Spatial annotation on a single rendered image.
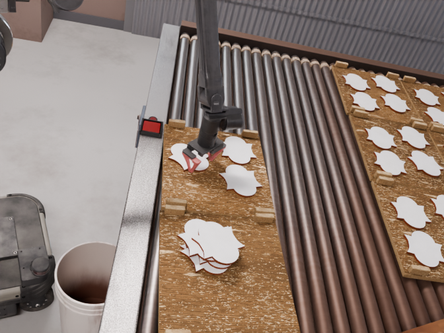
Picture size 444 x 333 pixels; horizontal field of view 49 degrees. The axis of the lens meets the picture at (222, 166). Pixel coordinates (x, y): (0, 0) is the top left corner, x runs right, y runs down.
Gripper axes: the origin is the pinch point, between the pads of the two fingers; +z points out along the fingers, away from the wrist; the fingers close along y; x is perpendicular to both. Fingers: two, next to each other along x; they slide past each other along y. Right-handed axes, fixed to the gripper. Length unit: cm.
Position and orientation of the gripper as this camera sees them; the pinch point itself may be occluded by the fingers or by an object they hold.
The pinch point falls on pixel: (201, 164)
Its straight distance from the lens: 157.8
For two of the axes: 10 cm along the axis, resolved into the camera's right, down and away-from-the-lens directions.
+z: -2.1, 7.3, 6.5
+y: 6.4, -4.0, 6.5
